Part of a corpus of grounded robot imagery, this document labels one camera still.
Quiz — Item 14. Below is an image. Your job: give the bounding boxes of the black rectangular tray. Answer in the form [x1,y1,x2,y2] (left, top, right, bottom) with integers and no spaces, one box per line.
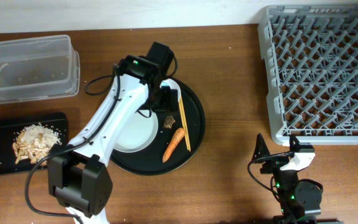
[0,112,69,175]

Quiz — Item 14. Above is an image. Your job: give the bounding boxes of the brown food lump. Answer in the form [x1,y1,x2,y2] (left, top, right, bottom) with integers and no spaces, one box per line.
[163,115,175,129]

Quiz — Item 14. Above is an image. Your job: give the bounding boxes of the rice and peanut scraps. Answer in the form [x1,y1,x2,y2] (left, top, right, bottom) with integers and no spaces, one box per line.
[12,123,62,164]

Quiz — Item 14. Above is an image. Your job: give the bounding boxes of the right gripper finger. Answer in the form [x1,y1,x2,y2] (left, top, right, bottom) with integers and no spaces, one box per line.
[251,133,270,164]
[289,134,313,152]

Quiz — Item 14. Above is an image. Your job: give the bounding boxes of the clear plastic bin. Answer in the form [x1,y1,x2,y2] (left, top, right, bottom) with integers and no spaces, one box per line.
[0,35,80,105]

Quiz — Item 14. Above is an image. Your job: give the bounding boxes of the white bowl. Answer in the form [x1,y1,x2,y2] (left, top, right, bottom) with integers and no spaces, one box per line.
[160,78,181,102]

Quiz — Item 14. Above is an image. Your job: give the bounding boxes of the orange carrot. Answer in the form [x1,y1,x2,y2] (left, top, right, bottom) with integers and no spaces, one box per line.
[162,128,185,163]

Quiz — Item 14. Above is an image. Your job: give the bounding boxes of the grey dishwasher rack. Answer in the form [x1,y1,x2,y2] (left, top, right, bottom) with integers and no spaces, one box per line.
[258,5,358,146]

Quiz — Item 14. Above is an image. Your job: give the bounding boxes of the round black serving tray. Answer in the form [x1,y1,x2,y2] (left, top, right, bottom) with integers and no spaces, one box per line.
[111,78,206,175]

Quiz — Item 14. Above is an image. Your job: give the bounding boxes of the grey-white plate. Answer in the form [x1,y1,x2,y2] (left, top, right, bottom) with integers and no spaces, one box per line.
[114,112,158,153]

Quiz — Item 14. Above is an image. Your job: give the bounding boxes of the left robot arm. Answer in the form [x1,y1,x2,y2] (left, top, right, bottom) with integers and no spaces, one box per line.
[47,52,179,223]

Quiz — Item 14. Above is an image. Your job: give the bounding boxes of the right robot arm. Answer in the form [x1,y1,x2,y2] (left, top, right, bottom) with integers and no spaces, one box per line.
[247,134,340,224]

